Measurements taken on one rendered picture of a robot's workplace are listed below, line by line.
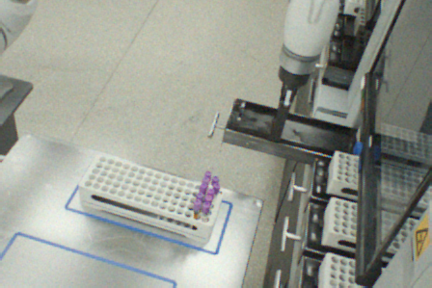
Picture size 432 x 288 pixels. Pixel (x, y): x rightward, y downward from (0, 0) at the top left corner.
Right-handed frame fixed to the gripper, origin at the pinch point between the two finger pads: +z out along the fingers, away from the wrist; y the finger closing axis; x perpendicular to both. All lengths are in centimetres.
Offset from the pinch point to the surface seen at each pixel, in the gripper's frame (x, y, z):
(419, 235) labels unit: -20, -53, -34
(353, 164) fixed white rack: -19.8, -8.6, -2.0
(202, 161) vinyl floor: 24, 58, 84
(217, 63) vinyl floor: 34, 132, 83
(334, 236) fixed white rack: -16.6, -31.0, -1.0
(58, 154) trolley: 49, -26, 2
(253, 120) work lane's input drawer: 6.6, 4.2, 3.9
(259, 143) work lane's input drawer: 3.3, -2.2, 5.3
